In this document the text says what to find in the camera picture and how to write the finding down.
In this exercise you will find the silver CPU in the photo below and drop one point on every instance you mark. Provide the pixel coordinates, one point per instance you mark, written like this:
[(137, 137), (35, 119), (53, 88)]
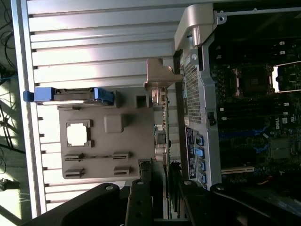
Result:
[(77, 134)]

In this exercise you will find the green motherboard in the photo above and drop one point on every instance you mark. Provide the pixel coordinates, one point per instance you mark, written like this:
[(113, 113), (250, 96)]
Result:
[(249, 150)]

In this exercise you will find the open PC case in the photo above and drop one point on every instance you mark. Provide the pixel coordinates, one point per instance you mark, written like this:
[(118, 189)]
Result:
[(202, 94)]

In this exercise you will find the silver chipset heatsink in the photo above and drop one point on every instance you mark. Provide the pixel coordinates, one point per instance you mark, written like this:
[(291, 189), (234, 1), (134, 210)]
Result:
[(279, 148)]

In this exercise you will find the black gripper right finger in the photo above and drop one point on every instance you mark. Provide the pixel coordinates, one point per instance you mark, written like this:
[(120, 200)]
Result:
[(235, 207)]

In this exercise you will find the hard disk in blue caddy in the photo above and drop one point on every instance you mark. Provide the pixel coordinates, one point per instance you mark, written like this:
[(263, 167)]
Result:
[(70, 95)]

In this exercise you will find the grey parts rack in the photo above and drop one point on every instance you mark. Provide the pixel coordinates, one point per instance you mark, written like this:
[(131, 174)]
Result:
[(101, 150)]

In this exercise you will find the blue expansion slot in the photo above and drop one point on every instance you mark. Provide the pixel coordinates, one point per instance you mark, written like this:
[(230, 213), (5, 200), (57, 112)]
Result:
[(242, 134)]

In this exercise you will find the CPU socket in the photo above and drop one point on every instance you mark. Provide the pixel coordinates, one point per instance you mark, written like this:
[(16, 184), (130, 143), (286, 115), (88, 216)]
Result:
[(252, 81)]

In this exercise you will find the metal socket cover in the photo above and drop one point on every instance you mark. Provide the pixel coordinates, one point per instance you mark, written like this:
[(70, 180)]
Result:
[(288, 77)]

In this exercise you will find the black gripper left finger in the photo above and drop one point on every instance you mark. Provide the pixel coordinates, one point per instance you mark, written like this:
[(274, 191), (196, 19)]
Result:
[(94, 207)]

